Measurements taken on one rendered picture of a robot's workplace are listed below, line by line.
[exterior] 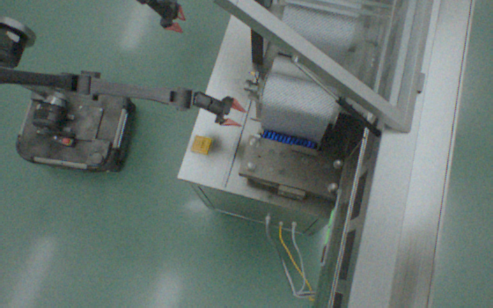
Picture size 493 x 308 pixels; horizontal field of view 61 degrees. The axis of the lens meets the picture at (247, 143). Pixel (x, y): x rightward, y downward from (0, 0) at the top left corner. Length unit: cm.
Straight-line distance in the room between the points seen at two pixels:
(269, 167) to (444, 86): 67
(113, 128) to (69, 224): 67
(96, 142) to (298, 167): 138
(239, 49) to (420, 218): 112
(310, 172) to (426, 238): 55
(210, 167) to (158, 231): 101
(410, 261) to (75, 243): 210
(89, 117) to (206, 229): 98
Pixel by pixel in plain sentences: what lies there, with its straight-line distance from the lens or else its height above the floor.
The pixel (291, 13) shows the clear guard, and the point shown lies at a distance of 81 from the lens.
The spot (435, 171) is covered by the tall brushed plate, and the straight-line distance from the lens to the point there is 126.
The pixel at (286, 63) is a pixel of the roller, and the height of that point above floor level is 123.
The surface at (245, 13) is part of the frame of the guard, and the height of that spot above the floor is 198.
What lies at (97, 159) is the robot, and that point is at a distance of 251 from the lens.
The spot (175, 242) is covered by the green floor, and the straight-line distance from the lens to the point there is 263.
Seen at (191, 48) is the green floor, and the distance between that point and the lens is 302.
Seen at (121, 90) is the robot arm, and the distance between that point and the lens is 160.
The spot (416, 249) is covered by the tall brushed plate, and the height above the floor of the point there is 144.
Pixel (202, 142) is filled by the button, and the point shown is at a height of 92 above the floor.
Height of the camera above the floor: 258
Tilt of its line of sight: 73 degrees down
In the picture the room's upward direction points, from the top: 6 degrees counter-clockwise
